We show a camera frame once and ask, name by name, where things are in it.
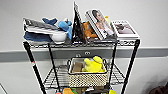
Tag yellow plush toy black stripes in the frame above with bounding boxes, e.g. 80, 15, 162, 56
82, 55, 106, 74

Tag orange plush toy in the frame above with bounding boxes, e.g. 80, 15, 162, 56
81, 20, 99, 40

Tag magazine with face print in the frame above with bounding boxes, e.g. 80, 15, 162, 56
84, 8, 118, 42

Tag yellow round toy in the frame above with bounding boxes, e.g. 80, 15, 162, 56
107, 89, 118, 94

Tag pale basket with dark spots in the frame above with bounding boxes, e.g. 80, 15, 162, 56
66, 57, 110, 89

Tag small yellow item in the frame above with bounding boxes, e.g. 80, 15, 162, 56
103, 14, 111, 23

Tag salmon orange toy block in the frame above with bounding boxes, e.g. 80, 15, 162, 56
54, 90, 63, 94

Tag long grey wall band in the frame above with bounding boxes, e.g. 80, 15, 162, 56
0, 47, 168, 63

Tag dark blue folded cloth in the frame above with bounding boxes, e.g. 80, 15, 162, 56
23, 30, 54, 44

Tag black wire shelf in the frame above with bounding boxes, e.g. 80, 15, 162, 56
21, 37, 142, 94

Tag white wall outlet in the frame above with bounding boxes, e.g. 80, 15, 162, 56
84, 50, 91, 56

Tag white bowl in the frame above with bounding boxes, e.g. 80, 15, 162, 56
49, 30, 68, 44

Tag blue plush toy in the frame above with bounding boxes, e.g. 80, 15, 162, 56
41, 17, 74, 40

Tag tan flat box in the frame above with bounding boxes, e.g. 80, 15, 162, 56
71, 61, 84, 74

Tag grey round wall outlet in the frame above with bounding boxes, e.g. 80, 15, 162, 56
75, 53, 82, 59

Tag yellow orange toy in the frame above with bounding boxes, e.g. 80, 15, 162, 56
62, 87, 76, 94

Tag white book with photo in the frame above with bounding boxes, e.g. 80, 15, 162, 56
110, 19, 140, 40

